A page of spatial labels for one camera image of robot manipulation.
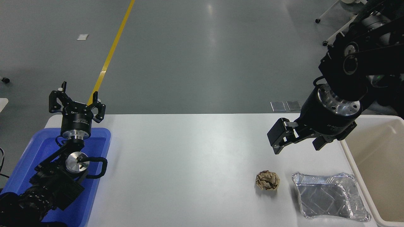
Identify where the silver foil tray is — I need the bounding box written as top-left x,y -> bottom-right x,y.
291,172 -> 371,222

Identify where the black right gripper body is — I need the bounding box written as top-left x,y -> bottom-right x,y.
297,88 -> 358,141

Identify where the crumpled tan paper ball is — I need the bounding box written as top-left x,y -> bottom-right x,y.
255,170 -> 280,191

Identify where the large pale bin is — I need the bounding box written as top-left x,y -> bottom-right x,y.
339,115 -> 404,227

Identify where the white wheeled frame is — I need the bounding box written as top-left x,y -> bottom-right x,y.
315,0 -> 368,46

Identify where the thin black cable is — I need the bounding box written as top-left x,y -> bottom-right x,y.
0,148 -> 10,178

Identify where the blue plastic tray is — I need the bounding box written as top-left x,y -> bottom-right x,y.
0,127 -> 111,227

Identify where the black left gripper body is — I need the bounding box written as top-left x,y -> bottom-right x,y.
61,102 -> 95,134

